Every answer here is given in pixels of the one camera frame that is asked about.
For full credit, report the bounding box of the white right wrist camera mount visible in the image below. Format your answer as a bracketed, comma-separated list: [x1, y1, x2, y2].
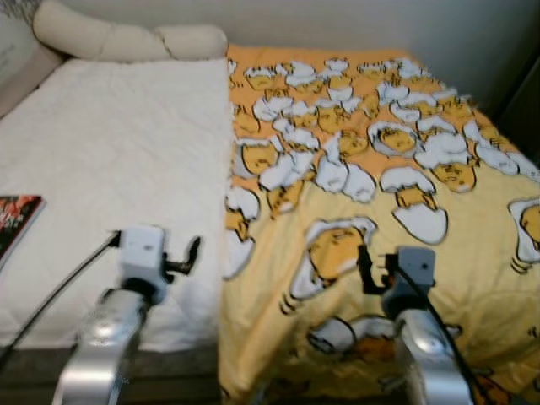
[384, 246, 437, 309]

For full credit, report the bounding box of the long cream bolster pillow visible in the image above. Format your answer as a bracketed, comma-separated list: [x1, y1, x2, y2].
[32, 0, 229, 64]

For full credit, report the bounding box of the grey padded headboard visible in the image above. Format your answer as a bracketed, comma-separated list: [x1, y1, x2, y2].
[0, 0, 64, 119]

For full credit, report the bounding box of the white quilted mattress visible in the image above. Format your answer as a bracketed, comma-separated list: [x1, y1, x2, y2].
[0, 57, 235, 351]

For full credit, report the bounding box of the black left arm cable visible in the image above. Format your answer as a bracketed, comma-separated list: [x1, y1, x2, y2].
[0, 235, 122, 368]

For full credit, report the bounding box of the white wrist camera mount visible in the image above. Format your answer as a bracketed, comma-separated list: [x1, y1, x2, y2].
[116, 225, 167, 292]
[384, 246, 437, 309]

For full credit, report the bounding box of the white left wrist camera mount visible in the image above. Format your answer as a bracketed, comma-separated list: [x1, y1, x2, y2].
[116, 225, 167, 292]

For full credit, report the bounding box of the grey bed frame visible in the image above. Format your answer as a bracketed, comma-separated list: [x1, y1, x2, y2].
[0, 342, 224, 405]

